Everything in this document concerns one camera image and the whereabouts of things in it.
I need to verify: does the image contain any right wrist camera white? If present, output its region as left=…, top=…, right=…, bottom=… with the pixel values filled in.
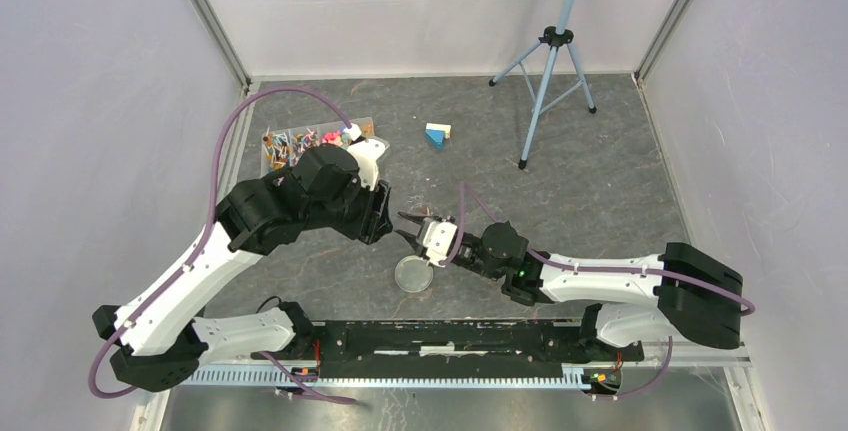
left=417, top=217, right=458, bottom=267

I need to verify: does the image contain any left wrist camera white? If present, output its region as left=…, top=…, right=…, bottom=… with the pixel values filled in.
left=343, top=123, right=390, bottom=191

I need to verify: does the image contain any blue tripod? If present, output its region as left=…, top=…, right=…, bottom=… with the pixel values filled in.
left=488, top=0, right=597, bottom=170

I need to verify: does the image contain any clear round dish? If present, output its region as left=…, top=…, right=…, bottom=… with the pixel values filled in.
left=408, top=202, right=436, bottom=216

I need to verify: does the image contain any round clear lid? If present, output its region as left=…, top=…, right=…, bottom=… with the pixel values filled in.
left=394, top=255, right=434, bottom=293

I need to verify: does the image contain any clear compartment candy box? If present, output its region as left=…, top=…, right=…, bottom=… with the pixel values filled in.
left=260, top=118, right=377, bottom=182

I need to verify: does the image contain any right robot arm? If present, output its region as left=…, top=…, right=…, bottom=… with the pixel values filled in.
left=400, top=212, right=752, bottom=359

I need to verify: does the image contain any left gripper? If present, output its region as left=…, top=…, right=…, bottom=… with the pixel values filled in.
left=305, top=171, right=394, bottom=245

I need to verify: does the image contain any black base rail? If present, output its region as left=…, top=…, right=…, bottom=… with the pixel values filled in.
left=272, top=319, right=645, bottom=387

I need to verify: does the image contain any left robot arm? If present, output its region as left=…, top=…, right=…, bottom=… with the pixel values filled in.
left=93, top=138, right=392, bottom=392

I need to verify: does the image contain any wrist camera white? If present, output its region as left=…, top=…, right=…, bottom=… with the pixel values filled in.
left=343, top=123, right=390, bottom=191
left=417, top=217, right=458, bottom=267

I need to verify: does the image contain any blue white block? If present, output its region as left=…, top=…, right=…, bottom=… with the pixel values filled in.
left=425, top=122, right=452, bottom=149

